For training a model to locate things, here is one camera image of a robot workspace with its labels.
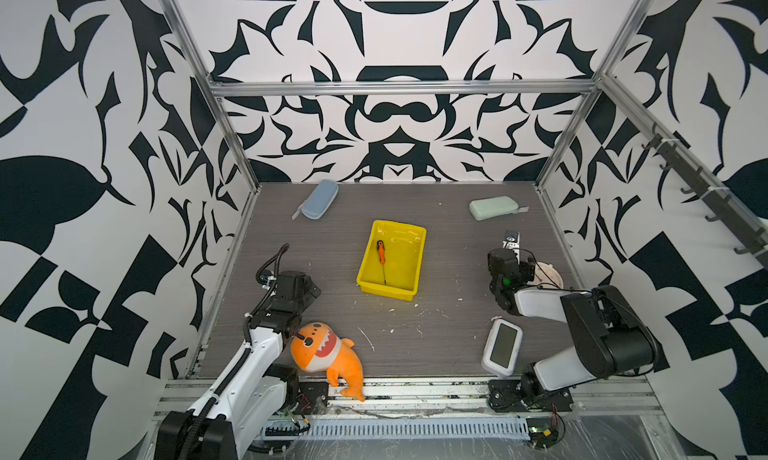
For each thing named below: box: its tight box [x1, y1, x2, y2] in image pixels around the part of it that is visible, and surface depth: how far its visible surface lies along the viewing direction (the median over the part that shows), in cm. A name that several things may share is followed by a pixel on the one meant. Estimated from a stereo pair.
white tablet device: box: [482, 316, 524, 377], surface depth 80 cm
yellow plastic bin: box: [356, 220, 427, 302], surface depth 99 cm
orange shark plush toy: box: [290, 322, 365, 402], surface depth 76 cm
